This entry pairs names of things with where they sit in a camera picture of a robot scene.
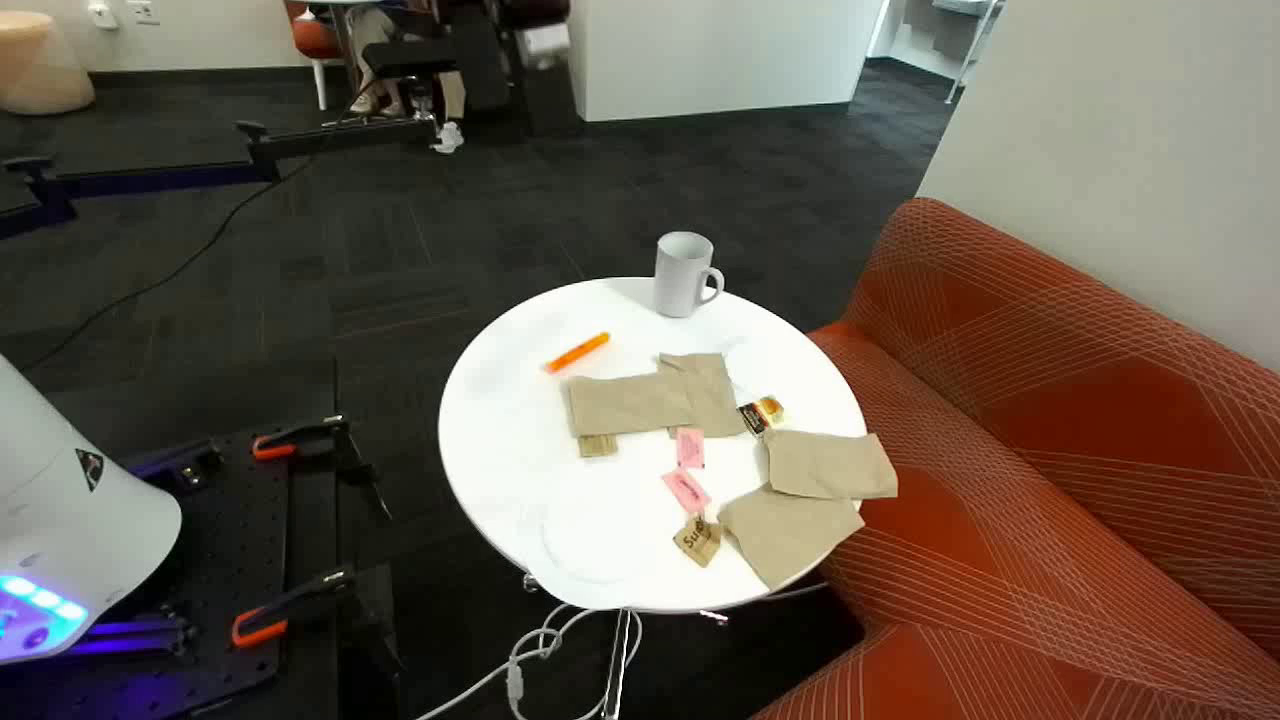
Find orange clamp upper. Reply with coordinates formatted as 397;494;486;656
247;411;349;466

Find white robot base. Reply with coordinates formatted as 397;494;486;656
0;356;182;664

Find white ceramic mug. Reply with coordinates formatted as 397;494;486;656
652;232;723;319

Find pink sweetener packet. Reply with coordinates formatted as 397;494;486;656
674;427;704;468
665;473;708;518

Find round white table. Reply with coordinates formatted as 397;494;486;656
436;275;862;616

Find orange sharpie marker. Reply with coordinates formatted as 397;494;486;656
542;334;610;375

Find small brown sugar packet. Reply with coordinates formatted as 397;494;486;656
670;518;723;569

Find brown napkin right lower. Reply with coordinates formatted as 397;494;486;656
720;490;862;588

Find beige round stool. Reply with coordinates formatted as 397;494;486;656
0;11;94;117

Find orange striped sofa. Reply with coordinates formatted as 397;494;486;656
760;195;1280;720

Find orange clamp lower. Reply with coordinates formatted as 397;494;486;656
226;569;351;651

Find white cabinet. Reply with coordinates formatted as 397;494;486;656
568;0;870;125

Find orange clamp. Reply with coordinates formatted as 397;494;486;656
226;569;351;651
247;411;349;466

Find large brown paper napkin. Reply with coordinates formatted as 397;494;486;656
564;351;745;462

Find pink sweetener packet upper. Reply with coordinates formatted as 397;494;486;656
674;427;704;468

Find pink sweetener packet lower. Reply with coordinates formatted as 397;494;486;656
665;473;708;518

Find white cables under table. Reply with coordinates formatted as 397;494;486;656
412;600;647;720

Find black camera stand bar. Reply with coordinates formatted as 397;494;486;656
0;122;436;242

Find black and yellow packet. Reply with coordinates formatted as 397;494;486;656
738;398;783;431

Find brown napkin right upper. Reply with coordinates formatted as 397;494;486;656
760;431;894;502

